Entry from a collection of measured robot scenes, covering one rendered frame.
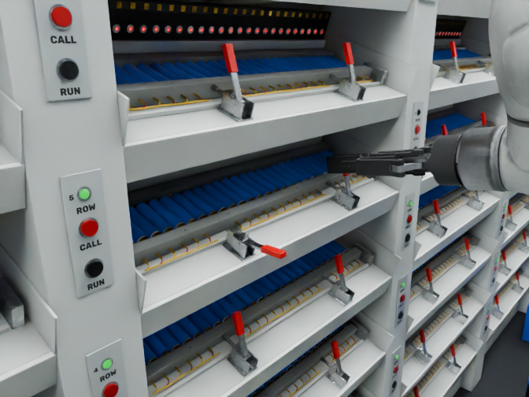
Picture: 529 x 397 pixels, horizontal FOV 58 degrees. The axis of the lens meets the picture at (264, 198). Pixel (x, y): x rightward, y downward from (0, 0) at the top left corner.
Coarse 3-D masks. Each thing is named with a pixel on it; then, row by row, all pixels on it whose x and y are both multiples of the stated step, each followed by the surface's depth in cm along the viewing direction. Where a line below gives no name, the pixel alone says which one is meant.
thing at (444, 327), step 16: (464, 288) 163; (480, 288) 161; (448, 304) 153; (464, 304) 159; (480, 304) 161; (432, 320) 145; (448, 320) 150; (464, 320) 150; (416, 336) 139; (432, 336) 142; (448, 336) 144; (416, 352) 133; (432, 352) 136; (416, 368) 130
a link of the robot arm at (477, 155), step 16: (480, 128) 66; (496, 128) 64; (464, 144) 65; (480, 144) 64; (496, 144) 62; (464, 160) 65; (480, 160) 63; (496, 160) 62; (464, 176) 66; (480, 176) 64; (496, 176) 63
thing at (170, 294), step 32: (224, 160) 81; (384, 192) 93; (288, 224) 75; (320, 224) 78; (352, 224) 86; (192, 256) 63; (224, 256) 65; (256, 256) 67; (288, 256) 73; (160, 288) 57; (192, 288) 58; (224, 288) 64; (160, 320) 56
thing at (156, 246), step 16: (320, 176) 87; (336, 176) 89; (352, 176) 94; (288, 192) 79; (304, 192) 82; (320, 192) 85; (240, 208) 72; (256, 208) 73; (272, 208) 76; (192, 224) 65; (208, 224) 66; (224, 224) 69; (240, 224) 70; (144, 240) 60; (160, 240) 61; (176, 240) 62; (192, 240) 65; (144, 256) 59; (160, 256) 60; (176, 256) 61
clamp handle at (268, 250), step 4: (244, 236) 65; (248, 236) 65; (244, 240) 65; (248, 240) 66; (248, 244) 64; (252, 244) 64; (256, 244) 64; (260, 244) 64; (256, 248) 64; (260, 248) 63; (264, 248) 62; (268, 248) 62; (272, 248) 62; (276, 248) 62; (264, 252) 62; (268, 252) 62; (272, 252) 61; (276, 252) 61; (280, 252) 61; (284, 252) 61; (272, 256) 62; (276, 256) 61; (280, 256) 61; (284, 256) 61
